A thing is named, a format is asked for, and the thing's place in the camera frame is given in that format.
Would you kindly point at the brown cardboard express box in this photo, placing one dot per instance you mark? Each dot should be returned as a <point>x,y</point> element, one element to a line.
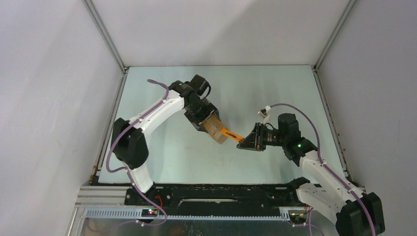
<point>213,126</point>

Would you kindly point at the controller board with leds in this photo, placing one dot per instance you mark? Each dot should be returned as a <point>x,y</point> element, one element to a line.
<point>149,212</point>
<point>298,218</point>

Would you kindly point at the right aluminium frame post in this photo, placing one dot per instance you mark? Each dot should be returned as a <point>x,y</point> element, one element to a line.
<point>335,32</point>

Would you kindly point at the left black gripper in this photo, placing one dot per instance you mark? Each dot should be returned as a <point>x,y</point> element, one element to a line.
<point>208,109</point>

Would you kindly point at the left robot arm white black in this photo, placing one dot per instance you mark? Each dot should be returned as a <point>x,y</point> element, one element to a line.
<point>129,137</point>

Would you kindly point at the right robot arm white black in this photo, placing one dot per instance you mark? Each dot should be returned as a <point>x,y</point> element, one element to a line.
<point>354,212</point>

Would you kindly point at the right controller board with leds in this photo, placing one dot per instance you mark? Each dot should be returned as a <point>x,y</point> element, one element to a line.
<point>298,218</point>

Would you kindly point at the left controller board with leds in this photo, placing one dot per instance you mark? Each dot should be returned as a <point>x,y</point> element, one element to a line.
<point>149,212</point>

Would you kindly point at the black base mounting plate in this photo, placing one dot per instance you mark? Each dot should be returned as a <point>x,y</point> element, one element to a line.
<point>219,199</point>

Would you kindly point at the aluminium frame post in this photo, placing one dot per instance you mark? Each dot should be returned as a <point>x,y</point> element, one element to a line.
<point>102,29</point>
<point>335,32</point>

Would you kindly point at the grey slotted cable duct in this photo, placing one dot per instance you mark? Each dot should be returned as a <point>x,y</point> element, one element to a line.
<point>135,214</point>

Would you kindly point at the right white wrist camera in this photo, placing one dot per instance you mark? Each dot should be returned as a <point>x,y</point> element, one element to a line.
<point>265,114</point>

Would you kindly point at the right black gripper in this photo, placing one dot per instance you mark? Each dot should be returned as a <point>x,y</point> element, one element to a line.
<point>255,140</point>

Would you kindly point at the left aluminium frame post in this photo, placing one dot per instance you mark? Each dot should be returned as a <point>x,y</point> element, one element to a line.
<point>102,29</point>

